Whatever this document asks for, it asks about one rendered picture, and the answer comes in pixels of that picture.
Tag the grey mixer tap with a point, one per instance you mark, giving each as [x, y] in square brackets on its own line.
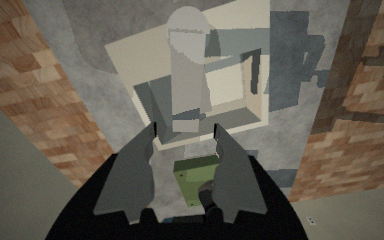
[188, 35]

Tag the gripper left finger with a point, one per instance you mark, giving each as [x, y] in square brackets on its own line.
[114, 196]

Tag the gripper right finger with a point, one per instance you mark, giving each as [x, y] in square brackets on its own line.
[248, 196]

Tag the beige rectangular sink basin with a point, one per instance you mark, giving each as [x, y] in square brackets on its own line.
[238, 86]

